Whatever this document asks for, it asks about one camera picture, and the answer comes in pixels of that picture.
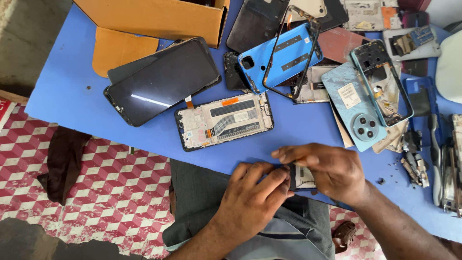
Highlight thin black phone mid frame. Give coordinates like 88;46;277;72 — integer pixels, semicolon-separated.
262;5;322;100

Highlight person's grey trousers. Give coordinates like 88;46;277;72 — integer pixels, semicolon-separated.
162;158;336;260

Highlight person's right hand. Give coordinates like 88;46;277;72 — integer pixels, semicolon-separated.
271;143;369;208

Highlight maroon phone back cover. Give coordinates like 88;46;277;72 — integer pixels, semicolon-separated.
397;0;432;29

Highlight reddish brown phone back cover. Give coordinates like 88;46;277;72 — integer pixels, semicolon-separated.
317;27;373;65

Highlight red and white sign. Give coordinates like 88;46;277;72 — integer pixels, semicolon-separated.
0;99;17;131

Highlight small dark phone frame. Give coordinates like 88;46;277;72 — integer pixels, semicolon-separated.
288;162;318;192

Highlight brown cardboard flap piece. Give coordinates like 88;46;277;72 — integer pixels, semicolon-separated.
92;27;160;78

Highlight large black phone screen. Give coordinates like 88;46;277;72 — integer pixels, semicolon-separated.
103;38;221;128

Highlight beige phone back cover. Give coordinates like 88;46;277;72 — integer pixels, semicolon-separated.
288;0;328;23

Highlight cracked small black screen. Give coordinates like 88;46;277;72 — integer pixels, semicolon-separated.
223;51;251;91

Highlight person's left hand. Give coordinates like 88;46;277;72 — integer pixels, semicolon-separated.
212;162;295;250

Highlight black phone screen panel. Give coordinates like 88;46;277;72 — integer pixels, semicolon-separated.
107;36;223;95

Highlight silver phone display assembly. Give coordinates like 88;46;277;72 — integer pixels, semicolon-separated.
291;64;340;104

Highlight brown sandal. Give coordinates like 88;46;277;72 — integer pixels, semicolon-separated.
332;221;357;254

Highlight pale blue round-camera back cover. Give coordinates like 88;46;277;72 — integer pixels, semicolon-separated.
321;62;389;152

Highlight dark grey phone back panel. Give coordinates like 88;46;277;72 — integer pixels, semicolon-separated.
226;0;290;54

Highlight white phone display back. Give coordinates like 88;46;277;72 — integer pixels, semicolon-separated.
342;0;403;32

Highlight teal phone frame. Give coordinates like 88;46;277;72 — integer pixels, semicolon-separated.
350;39;415;128

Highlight open phone frame silver inside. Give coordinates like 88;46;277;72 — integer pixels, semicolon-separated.
174;92;274;152

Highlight blue circuit board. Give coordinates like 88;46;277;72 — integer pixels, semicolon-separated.
409;25;436;48

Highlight small metal phone parts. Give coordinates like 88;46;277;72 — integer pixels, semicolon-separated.
400;129;431;189

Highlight brown cardboard box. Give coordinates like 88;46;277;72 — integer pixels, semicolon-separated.
73;0;230;49

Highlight bright blue phone back cover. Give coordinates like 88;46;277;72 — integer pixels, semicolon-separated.
237;23;324;95

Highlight white rounded object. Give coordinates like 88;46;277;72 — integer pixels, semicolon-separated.
435;30;462;104

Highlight dark blue phone case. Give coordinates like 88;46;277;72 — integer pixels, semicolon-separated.
404;76;444;147

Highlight heap of phone parts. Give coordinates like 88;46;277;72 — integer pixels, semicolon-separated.
440;113;462;218

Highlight dark brown cloth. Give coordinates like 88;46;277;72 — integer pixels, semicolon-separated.
37;126;92;206

